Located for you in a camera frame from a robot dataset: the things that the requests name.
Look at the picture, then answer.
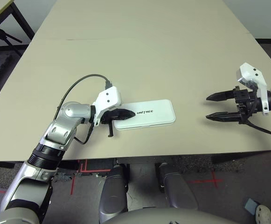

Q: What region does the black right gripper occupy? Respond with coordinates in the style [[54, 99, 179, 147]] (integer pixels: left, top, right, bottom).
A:
[[206, 85, 259, 125]]

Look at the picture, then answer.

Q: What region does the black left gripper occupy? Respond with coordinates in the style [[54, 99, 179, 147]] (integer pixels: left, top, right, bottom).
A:
[[102, 108, 136, 138]]

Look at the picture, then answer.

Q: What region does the white hinged pencil case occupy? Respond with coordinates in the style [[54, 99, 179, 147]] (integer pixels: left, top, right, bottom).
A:
[[113, 99, 176, 131]]

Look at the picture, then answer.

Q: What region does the grey robot left leg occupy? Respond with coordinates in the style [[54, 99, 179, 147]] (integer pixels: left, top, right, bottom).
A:
[[98, 167, 129, 222]]

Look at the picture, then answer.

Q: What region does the grey robot leg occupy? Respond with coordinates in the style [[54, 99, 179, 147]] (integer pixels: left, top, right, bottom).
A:
[[98, 167, 129, 222], [157, 162, 199, 210]]

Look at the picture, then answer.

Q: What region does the grey robot right leg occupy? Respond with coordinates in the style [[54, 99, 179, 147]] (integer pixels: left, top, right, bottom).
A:
[[157, 162, 199, 210]]

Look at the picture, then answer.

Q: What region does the small blue box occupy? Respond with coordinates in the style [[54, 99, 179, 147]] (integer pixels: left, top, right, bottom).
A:
[[244, 198, 258, 214]]

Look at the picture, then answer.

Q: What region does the grey robot torso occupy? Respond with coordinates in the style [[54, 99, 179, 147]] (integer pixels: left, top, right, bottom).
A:
[[104, 208, 241, 224]]

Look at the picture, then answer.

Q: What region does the white shoe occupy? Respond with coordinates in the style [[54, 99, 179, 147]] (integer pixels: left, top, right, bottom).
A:
[[255, 204, 271, 224]]

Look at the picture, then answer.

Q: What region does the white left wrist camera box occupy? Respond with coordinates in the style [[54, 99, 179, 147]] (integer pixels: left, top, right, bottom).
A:
[[92, 86, 122, 127]]

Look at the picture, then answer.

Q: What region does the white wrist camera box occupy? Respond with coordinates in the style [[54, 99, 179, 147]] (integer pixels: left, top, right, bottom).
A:
[[92, 86, 122, 127], [235, 62, 271, 116]]

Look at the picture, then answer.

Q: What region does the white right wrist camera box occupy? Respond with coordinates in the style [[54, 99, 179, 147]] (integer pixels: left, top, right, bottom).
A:
[[235, 62, 271, 116]]

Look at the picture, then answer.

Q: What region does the black left wrist camera cable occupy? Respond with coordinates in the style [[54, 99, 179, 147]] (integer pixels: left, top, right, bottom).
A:
[[56, 74, 114, 112]]

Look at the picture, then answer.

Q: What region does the side table with black frame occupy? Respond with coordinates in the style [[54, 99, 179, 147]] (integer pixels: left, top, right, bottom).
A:
[[0, 0, 35, 44]]

